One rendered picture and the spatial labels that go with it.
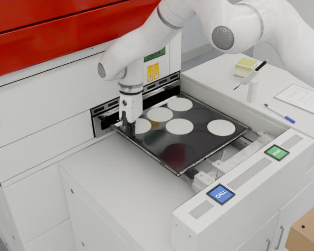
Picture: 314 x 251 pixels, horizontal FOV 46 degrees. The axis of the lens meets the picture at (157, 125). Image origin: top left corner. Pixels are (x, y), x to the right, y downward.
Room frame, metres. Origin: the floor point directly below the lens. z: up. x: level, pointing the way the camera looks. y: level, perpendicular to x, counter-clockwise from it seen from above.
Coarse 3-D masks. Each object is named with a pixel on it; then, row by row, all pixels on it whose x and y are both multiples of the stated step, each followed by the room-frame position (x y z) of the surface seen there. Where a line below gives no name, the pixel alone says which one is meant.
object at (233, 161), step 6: (252, 144) 1.01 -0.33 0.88; (258, 144) 1.01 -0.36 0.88; (264, 144) 1.01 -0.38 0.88; (246, 150) 0.98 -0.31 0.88; (252, 150) 0.98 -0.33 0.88; (234, 156) 0.95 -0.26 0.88; (240, 156) 0.95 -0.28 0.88; (246, 156) 0.95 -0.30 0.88; (228, 162) 0.92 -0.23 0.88; (234, 162) 0.92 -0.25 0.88; (240, 162) 0.92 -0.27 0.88; (210, 174) 0.86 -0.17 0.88; (192, 186) 0.82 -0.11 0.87; (198, 186) 0.81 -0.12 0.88
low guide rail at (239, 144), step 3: (234, 141) 1.08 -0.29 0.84; (237, 141) 1.07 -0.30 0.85; (240, 141) 1.07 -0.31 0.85; (243, 141) 1.07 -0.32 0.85; (231, 144) 1.09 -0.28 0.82; (234, 144) 1.07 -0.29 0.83; (237, 144) 1.07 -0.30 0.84; (240, 144) 1.06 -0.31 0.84; (243, 144) 1.05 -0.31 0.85; (246, 144) 1.05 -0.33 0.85; (249, 144) 1.05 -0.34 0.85; (237, 147) 1.06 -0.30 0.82; (240, 147) 1.05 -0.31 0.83; (243, 147) 1.04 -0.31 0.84
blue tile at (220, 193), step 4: (216, 188) 0.71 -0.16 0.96; (220, 188) 0.71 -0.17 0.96; (212, 192) 0.70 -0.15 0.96; (216, 192) 0.70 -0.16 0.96; (220, 192) 0.70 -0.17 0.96; (224, 192) 0.70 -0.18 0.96; (228, 192) 0.70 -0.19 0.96; (216, 196) 0.69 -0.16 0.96; (220, 196) 0.68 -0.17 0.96; (224, 196) 0.68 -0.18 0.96; (228, 196) 0.68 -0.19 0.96; (220, 200) 0.67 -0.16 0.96; (224, 200) 0.67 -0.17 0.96
